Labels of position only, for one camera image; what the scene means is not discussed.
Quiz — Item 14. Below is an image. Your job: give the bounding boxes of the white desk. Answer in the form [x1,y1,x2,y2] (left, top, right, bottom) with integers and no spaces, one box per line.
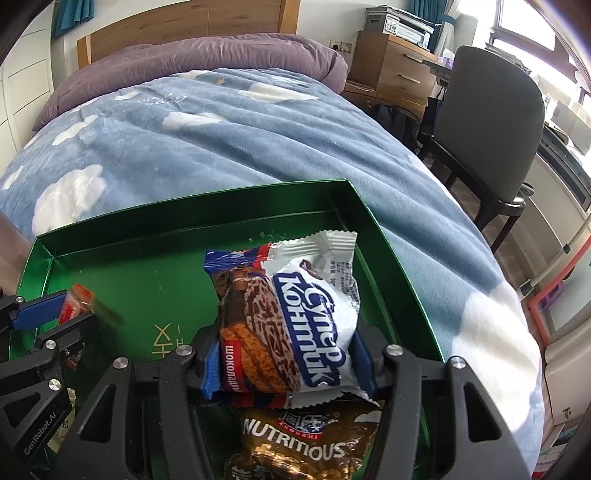
[514,98,590,297]

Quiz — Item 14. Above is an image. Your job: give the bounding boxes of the red hawthorn snack bar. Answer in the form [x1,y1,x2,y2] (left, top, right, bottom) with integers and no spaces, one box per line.
[57,283,123,326]

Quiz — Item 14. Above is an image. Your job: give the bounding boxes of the wooden drawer cabinet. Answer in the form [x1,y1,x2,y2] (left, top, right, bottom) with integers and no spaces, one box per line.
[342,31,438,119]

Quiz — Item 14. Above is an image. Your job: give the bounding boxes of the green cardboard tray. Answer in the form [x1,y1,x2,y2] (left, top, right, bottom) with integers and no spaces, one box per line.
[15,178,446,480]

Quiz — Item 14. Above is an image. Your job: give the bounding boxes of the purple duvet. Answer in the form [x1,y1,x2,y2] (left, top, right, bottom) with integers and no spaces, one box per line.
[33,33,348,132]

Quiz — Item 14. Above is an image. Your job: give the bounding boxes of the wall power socket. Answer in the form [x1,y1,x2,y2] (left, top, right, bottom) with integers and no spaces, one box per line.
[329,40,353,55]

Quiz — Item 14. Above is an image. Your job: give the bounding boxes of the teal left curtain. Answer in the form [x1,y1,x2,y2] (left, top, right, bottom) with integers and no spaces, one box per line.
[52,0,94,39]

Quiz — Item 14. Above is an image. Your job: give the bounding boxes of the blue cloud pattern blanket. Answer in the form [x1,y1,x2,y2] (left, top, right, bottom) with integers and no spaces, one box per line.
[1,68,545,467]

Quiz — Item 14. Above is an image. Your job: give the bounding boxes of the teal curtain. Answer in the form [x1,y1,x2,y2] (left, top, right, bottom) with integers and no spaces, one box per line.
[409,0,460,55]
[52,0,94,39]

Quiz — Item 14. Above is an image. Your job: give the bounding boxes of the teal right curtain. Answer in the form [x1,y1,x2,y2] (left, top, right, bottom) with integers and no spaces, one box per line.
[409,0,460,55]

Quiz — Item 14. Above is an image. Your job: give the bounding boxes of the dark grey chair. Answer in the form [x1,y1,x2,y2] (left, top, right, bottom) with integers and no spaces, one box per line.
[419,46,545,251]

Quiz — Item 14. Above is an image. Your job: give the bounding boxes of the wooden headboard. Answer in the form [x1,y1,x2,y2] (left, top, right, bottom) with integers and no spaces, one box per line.
[76,0,301,68]

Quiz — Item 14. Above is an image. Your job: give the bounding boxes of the grey white printer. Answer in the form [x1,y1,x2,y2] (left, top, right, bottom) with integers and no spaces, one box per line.
[365,5,435,49]

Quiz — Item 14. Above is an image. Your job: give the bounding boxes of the blue white cookie packet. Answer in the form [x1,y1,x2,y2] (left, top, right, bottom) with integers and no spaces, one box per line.
[204,230,370,409]

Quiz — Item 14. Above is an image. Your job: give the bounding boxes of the brown nutritious snack packet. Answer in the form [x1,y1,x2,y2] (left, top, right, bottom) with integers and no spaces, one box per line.
[224,397,382,479]

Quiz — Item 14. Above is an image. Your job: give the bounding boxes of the white wardrobe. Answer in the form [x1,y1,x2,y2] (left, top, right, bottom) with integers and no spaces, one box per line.
[0,2,55,172]

